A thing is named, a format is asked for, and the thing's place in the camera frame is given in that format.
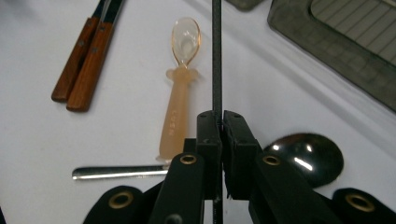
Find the black chopstick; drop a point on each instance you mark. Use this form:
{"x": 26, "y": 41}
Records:
{"x": 217, "y": 62}

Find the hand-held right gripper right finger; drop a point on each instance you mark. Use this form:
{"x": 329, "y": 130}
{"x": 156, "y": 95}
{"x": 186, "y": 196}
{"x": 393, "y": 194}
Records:
{"x": 243, "y": 161}

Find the translucent orange plastic spoon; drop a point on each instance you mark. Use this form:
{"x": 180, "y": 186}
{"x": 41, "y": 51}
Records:
{"x": 177, "y": 118}

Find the metal spoon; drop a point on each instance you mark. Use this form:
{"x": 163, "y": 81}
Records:
{"x": 323, "y": 152}

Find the smoky transparent plastic bin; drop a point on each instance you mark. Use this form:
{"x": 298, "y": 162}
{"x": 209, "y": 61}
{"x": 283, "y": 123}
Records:
{"x": 311, "y": 43}

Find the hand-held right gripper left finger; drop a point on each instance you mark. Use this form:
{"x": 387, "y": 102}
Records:
{"x": 208, "y": 155}

